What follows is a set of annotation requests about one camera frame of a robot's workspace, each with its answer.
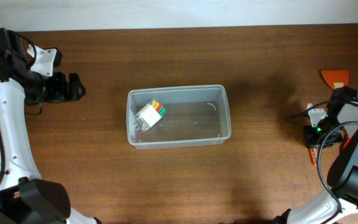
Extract orange socket rail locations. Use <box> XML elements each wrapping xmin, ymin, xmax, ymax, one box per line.
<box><xmin>308</xmin><ymin>148</ymin><xmax>318</xmax><ymax>167</ymax></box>

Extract red scraper with wooden handle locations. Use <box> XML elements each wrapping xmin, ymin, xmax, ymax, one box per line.
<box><xmin>319</xmin><ymin>70</ymin><xmax>350</xmax><ymax>90</ymax></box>

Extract clear case of coloured bits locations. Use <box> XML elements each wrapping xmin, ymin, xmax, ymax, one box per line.
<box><xmin>135</xmin><ymin>98</ymin><xmax>167</xmax><ymax>133</ymax></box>

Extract clear plastic container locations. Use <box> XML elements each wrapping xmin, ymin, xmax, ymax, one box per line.
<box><xmin>126</xmin><ymin>85</ymin><xmax>231</xmax><ymax>149</ymax></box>

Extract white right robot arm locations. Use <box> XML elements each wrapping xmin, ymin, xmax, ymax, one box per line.
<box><xmin>273</xmin><ymin>86</ymin><xmax>358</xmax><ymax>224</ymax></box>

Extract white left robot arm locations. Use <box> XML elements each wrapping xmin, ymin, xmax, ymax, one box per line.
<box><xmin>0</xmin><ymin>28</ymin><xmax>98</xmax><ymax>224</ymax></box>

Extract red handled pliers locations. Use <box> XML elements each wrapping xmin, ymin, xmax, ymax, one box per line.
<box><xmin>342</xmin><ymin>135</ymin><xmax>350</xmax><ymax>149</ymax></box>

